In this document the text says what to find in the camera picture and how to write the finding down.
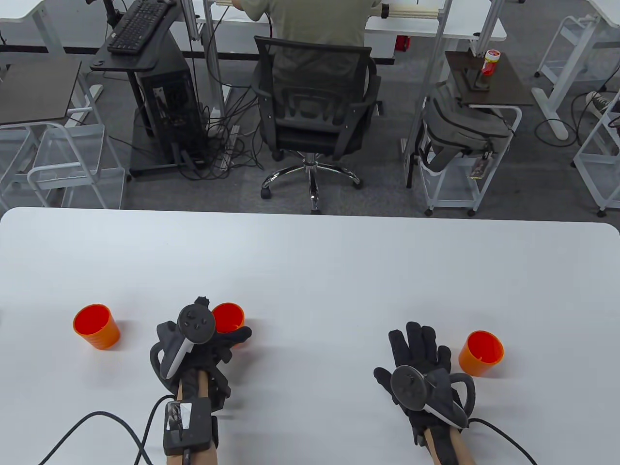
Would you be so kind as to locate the person's left hand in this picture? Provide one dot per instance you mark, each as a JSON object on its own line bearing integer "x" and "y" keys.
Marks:
{"x": 213, "y": 356}

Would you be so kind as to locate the person's right hand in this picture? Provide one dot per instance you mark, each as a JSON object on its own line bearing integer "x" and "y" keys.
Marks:
{"x": 416, "y": 351}

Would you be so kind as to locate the person's left thumb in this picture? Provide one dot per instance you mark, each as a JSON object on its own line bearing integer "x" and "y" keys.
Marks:
{"x": 238, "y": 338}

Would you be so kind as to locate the person's right little finger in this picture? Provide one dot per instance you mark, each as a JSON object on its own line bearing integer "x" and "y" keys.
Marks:
{"x": 444, "y": 358}

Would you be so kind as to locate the person's right middle finger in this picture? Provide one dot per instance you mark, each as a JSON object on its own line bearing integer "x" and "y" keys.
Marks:
{"x": 415, "y": 341}

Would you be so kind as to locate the person's right thumb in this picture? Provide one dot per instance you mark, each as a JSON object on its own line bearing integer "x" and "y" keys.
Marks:
{"x": 382, "y": 378}

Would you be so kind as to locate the orange plastic cup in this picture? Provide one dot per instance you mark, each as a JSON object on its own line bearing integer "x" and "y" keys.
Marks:
{"x": 479, "y": 353}
{"x": 228, "y": 316}
{"x": 95, "y": 327}

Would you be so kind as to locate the person's left forearm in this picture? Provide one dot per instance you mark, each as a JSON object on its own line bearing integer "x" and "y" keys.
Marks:
{"x": 191, "y": 382}

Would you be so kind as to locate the person's right forearm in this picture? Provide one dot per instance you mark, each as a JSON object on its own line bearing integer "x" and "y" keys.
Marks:
{"x": 448, "y": 448}

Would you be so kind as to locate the black glove-mounted tracking controller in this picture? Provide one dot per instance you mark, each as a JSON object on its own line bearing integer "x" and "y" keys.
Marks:
{"x": 193, "y": 322}
{"x": 411, "y": 385}

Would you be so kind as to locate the hanging backpack tag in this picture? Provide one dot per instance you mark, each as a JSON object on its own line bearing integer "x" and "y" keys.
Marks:
{"x": 482, "y": 164}

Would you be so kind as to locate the white power strip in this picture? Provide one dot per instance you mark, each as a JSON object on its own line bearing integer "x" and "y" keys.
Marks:
{"x": 230, "y": 145}

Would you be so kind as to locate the grey backpack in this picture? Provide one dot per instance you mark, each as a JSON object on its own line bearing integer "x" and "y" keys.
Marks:
{"x": 460, "y": 126}

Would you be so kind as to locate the black mesh office chair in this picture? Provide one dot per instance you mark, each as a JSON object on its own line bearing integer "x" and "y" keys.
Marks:
{"x": 310, "y": 126}

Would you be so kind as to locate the black computer tower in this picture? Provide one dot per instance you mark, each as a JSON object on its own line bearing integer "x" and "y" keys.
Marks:
{"x": 172, "y": 111}

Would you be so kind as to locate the brown-topped white rolling cart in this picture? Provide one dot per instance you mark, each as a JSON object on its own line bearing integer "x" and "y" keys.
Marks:
{"x": 511, "y": 87}

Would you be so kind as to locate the black rolling computer stand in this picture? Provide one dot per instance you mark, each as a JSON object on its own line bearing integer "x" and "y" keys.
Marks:
{"x": 160, "y": 60}

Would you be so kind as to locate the jar with red lid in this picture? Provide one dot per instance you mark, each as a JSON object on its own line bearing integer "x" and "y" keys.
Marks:
{"x": 490, "y": 63}

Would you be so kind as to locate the small red box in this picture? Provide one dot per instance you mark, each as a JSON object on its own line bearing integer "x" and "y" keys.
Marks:
{"x": 402, "y": 43}

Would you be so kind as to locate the dark sneaker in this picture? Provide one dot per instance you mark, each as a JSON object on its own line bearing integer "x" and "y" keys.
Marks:
{"x": 599, "y": 101}

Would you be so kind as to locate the long white desk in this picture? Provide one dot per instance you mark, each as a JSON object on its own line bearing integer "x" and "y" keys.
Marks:
{"x": 416, "y": 26}

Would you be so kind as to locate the dark brown side table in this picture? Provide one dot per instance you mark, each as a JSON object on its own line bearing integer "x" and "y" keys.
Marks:
{"x": 34, "y": 92}

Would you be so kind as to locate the black computer keyboard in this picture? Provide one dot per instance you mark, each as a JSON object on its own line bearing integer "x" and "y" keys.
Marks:
{"x": 138, "y": 26}

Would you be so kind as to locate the beige paper roll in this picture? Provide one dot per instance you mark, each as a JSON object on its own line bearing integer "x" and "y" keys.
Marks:
{"x": 416, "y": 11}

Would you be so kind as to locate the white desk with angled legs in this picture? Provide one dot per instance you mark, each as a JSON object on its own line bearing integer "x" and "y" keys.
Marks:
{"x": 576, "y": 53}

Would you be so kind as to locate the white corner desk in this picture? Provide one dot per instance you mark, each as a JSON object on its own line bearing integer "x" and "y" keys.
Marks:
{"x": 29, "y": 9}

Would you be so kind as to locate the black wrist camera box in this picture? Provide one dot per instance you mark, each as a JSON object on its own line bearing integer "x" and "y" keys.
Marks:
{"x": 189, "y": 426}

